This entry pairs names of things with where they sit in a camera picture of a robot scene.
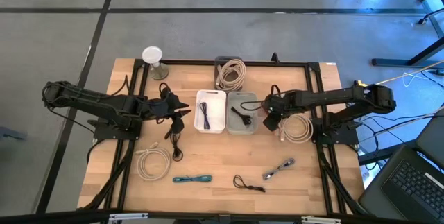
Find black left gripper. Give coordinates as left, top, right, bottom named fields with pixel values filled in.
left=152, top=83, right=192, bottom=135

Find purple cable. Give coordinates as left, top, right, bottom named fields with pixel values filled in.
left=198, top=101, right=212, bottom=130

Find black cable with plug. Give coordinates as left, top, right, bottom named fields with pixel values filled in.
left=230, top=105, right=253, bottom=127

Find gray plastic bin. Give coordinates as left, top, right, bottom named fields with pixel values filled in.
left=225, top=91, right=259, bottom=136

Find thin black looped cable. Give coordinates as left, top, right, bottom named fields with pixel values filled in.
left=170, top=130, right=184, bottom=162

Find teal braided cable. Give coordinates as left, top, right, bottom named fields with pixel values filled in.
left=172, top=174, right=213, bottom=184

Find thick black looped cable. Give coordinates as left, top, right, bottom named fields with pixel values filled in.
left=232, top=174, right=266, bottom=193

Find white plastic bin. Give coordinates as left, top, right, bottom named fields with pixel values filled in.
left=193, top=89, right=228, bottom=135

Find white tape roll stand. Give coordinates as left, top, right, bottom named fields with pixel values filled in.
left=141, top=45, right=170, bottom=81

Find dark table base beam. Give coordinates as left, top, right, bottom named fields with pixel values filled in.
left=371, top=36, right=444, bottom=68

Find dark gray laptop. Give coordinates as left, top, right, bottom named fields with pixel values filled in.
left=358, top=144, right=444, bottom=224

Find dark gray laptop lid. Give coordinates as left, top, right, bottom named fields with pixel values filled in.
left=415, top=107, right=444, bottom=169

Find blue-gray furniture foot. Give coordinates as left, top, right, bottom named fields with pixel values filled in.
left=0, top=126, right=27, bottom=141

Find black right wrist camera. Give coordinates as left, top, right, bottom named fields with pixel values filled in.
left=262, top=96, right=277, bottom=112

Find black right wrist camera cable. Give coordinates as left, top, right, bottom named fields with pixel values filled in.
left=240, top=84, right=282, bottom=112

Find black aluminium frame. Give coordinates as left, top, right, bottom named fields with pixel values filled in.
left=0, top=58, right=444, bottom=224

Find gray braided cable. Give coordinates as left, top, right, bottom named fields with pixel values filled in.
left=262, top=157, right=296, bottom=181

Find silver corner bracket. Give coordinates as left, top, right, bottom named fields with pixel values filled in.
left=108, top=212, right=149, bottom=222
left=300, top=216, right=343, bottom=224

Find yellow extension cord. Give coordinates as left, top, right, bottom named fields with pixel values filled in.
left=376, top=60, right=444, bottom=85

